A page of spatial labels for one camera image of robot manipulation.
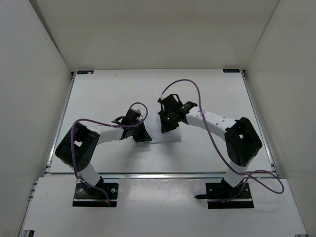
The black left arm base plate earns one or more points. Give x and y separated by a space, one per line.
85 196

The white skirt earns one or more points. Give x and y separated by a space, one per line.
154 129

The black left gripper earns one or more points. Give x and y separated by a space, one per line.
143 137

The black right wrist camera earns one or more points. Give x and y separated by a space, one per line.
170 103

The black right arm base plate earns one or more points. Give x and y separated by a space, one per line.
220 195

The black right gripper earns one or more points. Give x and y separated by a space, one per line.
166 127

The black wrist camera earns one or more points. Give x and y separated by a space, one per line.
132 117
170 103

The black right corner label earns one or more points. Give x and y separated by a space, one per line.
231 70

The aluminium table rail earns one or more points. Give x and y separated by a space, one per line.
158 175

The black left corner label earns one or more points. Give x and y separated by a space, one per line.
85 72

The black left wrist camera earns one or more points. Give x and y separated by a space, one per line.
132 117

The black corner label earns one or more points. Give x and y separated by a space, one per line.
231 70
85 72

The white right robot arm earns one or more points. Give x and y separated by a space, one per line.
241 139

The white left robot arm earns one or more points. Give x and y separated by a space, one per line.
77 147

